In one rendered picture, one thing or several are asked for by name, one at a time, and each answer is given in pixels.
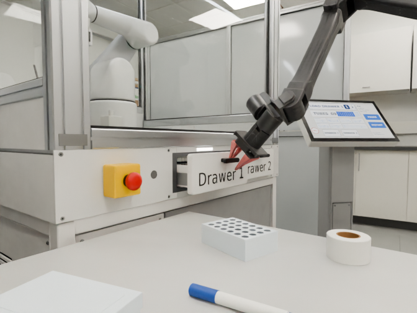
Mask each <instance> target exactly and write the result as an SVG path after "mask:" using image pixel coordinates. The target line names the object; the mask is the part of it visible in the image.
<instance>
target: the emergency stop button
mask: <svg viewBox="0 0 417 313"><path fill-rule="evenodd" d="M125 184H126V187H127V188H128V189H129V190H132V191H136V190H137V189H139V188H140V186H141V184H142V177H141V175H140V174H139V173H137V172H131V173H130V174H128V176H127V177H126V180H125Z"/></svg>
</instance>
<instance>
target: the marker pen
mask: <svg viewBox="0 0 417 313"><path fill-rule="evenodd" d="M188 292H189V295H190V296H192V297H196V298H199V299H202V300H205V301H208V302H212V303H214V304H219V305H222V306H226V307H229V308H232V309H235V310H238V311H241V312H245V313H291V312H288V311H285V310H283V309H279V308H276V307H272V306H268V305H266V304H262V303H259V302H255V301H252V300H249V299H245V298H242V297H238V296H234V295H232V294H228V293H224V292H221V291H219V290H217V289H213V288H209V287H206V286H203V285H199V284H195V283H192V284H191V285H190V286H189V290H188Z"/></svg>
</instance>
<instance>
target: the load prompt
mask: <svg viewBox="0 0 417 313"><path fill-rule="evenodd" d="M308 108H309V109H329V110H356V111H357V109H356V107H355V105H354V104H336V103H313V102H309V106H308Z"/></svg>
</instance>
